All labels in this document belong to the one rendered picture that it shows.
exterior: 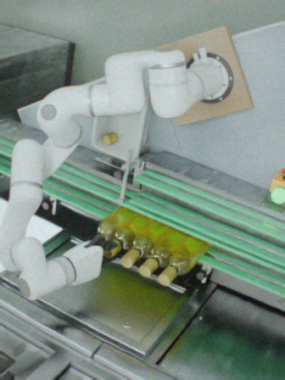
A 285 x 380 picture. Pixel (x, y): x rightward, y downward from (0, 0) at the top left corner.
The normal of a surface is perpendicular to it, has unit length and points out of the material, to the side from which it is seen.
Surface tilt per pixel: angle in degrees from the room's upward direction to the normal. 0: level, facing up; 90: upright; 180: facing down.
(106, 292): 90
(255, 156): 0
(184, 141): 0
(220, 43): 0
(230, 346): 90
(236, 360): 91
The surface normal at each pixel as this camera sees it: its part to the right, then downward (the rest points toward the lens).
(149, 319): 0.16, -0.87
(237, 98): -0.47, 0.35
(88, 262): 0.71, 0.44
